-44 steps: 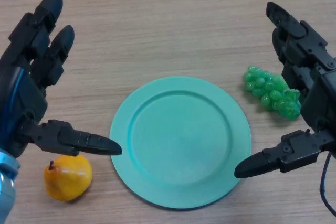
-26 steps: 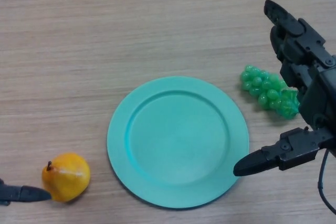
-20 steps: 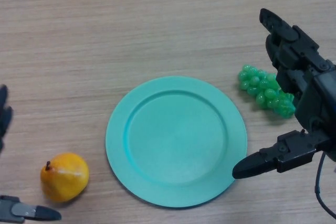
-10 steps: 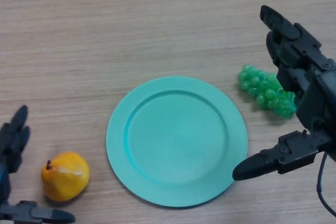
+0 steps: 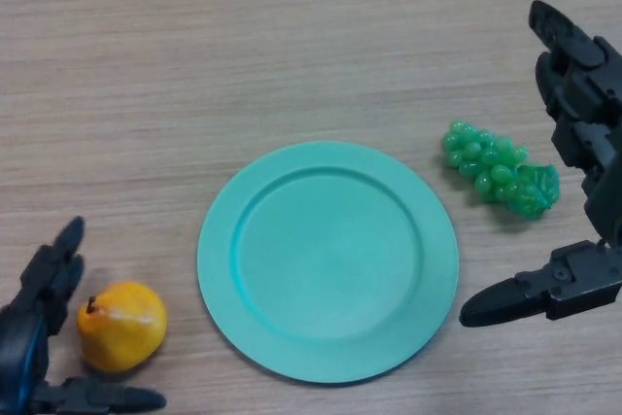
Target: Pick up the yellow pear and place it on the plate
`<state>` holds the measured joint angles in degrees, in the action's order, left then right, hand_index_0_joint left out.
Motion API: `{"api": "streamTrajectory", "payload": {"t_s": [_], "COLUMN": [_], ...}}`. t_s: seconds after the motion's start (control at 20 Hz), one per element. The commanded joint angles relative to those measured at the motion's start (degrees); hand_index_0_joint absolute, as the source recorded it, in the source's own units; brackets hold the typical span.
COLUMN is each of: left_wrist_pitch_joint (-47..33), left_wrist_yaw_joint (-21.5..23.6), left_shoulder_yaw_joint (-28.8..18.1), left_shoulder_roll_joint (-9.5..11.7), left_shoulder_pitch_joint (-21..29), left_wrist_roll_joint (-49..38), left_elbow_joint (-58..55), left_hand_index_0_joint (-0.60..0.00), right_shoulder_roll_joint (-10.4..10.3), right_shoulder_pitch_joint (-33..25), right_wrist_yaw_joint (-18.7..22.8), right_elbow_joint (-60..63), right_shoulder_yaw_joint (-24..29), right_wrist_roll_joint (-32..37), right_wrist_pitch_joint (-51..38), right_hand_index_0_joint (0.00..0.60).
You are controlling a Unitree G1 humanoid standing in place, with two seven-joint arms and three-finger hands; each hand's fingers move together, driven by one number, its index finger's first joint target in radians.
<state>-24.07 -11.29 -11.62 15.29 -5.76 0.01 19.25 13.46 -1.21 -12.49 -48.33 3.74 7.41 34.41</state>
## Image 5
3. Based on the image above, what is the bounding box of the yellow pear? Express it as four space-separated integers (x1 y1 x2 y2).
77 280 169 374

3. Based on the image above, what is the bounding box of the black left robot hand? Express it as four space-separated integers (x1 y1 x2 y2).
0 216 168 415

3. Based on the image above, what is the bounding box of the green plastic grape bunch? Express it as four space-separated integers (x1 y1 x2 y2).
440 118 562 223

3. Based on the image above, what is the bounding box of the green round plate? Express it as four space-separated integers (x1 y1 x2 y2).
196 141 461 385

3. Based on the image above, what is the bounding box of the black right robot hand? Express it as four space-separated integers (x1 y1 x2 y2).
459 0 622 329

